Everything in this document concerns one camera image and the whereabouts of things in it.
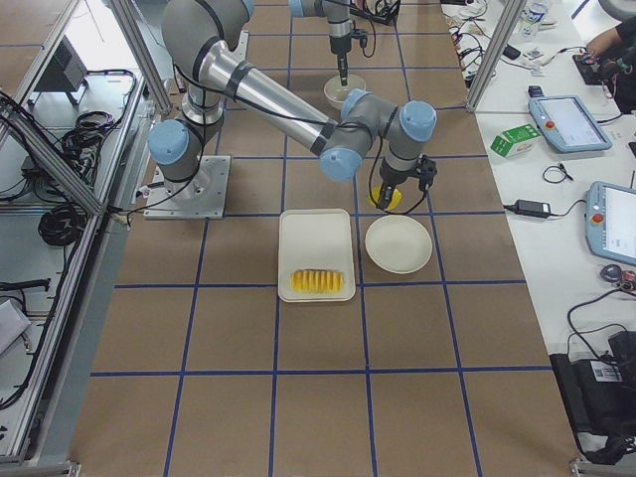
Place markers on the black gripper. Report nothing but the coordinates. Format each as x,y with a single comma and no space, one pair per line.
391,179
341,48

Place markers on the yellow lemon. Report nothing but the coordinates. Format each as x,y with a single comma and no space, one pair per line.
395,199

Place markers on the white bowl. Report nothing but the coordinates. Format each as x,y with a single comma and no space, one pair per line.
336,93

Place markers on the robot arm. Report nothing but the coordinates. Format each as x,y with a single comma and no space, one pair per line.
342,30
202,37

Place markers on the cream round plate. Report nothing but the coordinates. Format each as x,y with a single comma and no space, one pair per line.
398,244

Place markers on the white rectangular tray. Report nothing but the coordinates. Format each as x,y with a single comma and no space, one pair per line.
315,239

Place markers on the sliced yellow fruit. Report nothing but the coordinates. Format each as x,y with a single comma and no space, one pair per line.
317,281

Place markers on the black power adapter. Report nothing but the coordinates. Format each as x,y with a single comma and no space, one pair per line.
533,209

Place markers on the green white box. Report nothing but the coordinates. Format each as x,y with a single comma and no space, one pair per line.
515,141

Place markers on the blue teach pendant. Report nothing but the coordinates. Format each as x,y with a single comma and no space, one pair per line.
567,125
610,221

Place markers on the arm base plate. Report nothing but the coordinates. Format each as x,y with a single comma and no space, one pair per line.
203,198

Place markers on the aluminium frame rail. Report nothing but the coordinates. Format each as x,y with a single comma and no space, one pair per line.
23,128

